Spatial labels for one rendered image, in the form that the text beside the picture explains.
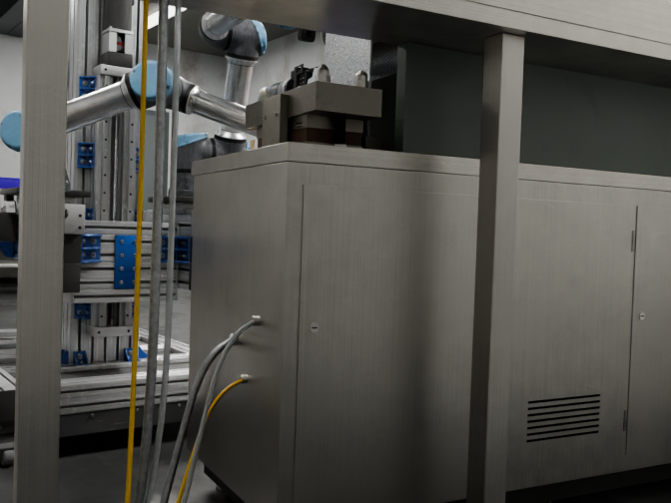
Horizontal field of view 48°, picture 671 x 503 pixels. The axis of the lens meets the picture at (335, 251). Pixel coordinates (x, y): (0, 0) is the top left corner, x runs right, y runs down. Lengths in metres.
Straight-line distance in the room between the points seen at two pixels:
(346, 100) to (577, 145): 0.66
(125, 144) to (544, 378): 1.59
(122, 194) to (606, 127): 1.58
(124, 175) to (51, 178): 1.49
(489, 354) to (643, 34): 0.80
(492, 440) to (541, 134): 0.75
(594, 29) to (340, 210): 0.67
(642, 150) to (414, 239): 0.76
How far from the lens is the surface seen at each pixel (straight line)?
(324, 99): 1.58
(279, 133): 1.68
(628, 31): 1.83
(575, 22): 1.72
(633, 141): 2.14
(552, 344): 1.96
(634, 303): 2.16
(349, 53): 1.88
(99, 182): 2.67
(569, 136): 1.98
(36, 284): 1.22
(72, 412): 2.45
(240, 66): 2.68
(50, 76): 1.23
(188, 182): 2.66
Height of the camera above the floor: 0.73
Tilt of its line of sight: 2 degrees down
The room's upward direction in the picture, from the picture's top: 2 degrees clockwise
